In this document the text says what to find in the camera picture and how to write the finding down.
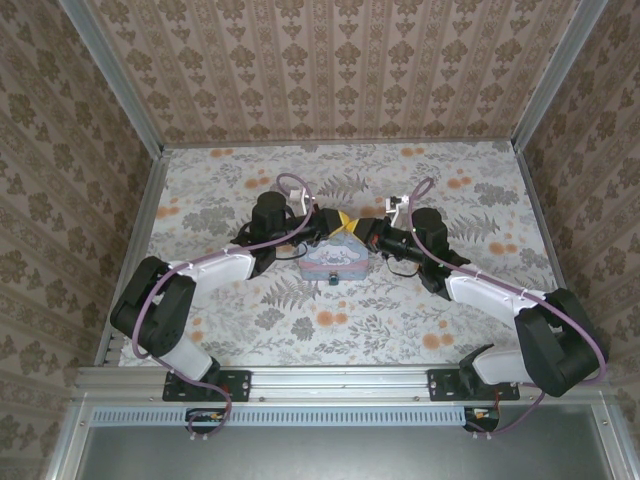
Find pastel cartoon tin box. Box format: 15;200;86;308
297;232;372;284

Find floral table cover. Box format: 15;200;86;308
107;141;584;369

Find small connector board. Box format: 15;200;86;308
185;407;227;434
463;405;502;433

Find grey metal sheet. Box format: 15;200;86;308
47;399;632;480

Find thin black left gripper cable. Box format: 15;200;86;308
234;222;302;264

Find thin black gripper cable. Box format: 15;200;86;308
234;222;302;264
381;244;426;277

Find thin black right gripper cable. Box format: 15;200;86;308
381;244;426;277

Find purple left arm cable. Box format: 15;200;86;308
132;172;317;444

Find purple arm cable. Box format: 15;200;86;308
132;172;317;444
407;177;609;441

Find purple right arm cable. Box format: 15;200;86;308
407;177;609;441

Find aluminium side rail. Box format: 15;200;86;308
513;143;590;364
95;148;172;369

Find aluminium cross rail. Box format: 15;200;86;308
73;364;615;402

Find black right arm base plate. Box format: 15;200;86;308
427;368;521;403

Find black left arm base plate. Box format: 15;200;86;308
163;368;252;403

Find white slotted cable duct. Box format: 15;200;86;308
92;405;609;428

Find aluminium frame post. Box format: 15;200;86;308
510;0;597;152
58;0;167;157

